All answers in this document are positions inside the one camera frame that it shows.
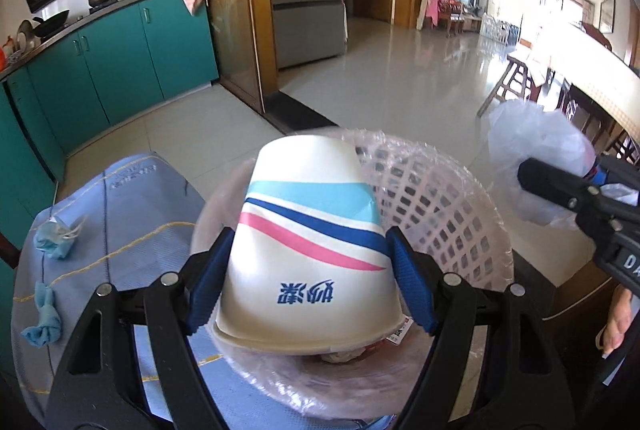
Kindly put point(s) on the framed wall picture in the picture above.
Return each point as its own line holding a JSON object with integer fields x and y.
{"x": 606, "y": 12}

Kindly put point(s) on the white plastic bag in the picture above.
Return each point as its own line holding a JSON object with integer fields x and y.
{"x": 540, "y": 135}

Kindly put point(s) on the black frying pan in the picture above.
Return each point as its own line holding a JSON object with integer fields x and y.
{"x": 50, "y": 22}

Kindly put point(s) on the striped white paper cup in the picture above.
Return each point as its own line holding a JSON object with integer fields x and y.
{"x": 300, "y": 220}

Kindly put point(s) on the wooden door frame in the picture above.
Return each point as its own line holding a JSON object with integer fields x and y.
{"x": 260, "y": 10}

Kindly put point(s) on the dining table with cloth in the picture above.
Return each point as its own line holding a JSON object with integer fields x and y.
{"x": 607, "y": 102}

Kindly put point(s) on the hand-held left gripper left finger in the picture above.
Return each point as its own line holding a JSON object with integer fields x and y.
{"x": 210, "y": 280}

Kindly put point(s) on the dish rack with plates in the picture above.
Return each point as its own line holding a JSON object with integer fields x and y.
{"x": 22, "y": 40}

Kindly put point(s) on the blue knotted cloth piece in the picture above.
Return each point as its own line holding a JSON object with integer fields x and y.
{"x": 45, "y": 320}

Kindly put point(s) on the pink plastic basket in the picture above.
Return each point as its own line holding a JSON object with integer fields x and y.
{"x": 450, "y": 220}

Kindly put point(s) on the row of white chairs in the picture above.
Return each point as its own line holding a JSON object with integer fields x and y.
{"x": 500, "y": 29}

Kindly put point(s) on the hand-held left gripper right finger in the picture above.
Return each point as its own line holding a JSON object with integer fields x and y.
{"x": 410, "y": 275}

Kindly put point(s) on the teal kitchen cabinet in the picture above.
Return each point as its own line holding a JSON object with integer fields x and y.
{"x": 115, "y": 55}

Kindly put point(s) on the blue face mask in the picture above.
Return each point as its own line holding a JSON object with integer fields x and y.
{"x": 57, "y": 237}

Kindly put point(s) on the wooden chair with pink cloth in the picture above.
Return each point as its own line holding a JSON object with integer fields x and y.
{"x": 442, "y": 7}

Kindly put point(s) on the red snack packet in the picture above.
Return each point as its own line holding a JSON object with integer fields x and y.
{"x": 387, "y": 344}

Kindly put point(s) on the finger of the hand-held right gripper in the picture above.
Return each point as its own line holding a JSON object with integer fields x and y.
{"x": 555, "y": 185}
{"x": 622, "y": 165}

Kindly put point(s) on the blue quilted table cloth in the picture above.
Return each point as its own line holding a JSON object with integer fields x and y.
{"x": 140, "y": 220}

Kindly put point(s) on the wooden stool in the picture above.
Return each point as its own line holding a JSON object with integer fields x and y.
{"x": 515, "y": 80}

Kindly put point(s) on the person's right hand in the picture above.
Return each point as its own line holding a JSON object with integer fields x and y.
{"x": 620, "y": 320}

